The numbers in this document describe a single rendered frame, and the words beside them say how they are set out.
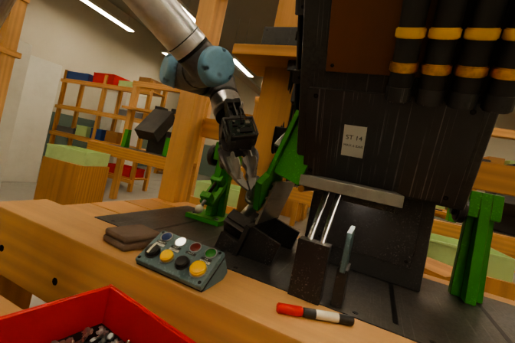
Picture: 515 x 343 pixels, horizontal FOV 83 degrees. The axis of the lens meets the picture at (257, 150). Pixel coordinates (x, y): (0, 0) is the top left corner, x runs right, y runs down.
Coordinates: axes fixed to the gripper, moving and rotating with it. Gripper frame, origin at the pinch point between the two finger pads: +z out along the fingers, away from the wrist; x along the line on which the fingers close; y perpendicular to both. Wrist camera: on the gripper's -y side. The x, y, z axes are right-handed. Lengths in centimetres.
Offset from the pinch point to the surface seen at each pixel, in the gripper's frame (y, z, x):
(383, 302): -7.3, 27.3, 24.2
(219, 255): -1.4, 12.7, -8.3
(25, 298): -41, 2, -53
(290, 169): -1.5, -3.8, 11.9
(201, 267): 0.2, 14.5, -12.1
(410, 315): -3.9, 30.9, 26.2
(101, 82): -398, -505, -118
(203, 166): -956, -634, 150
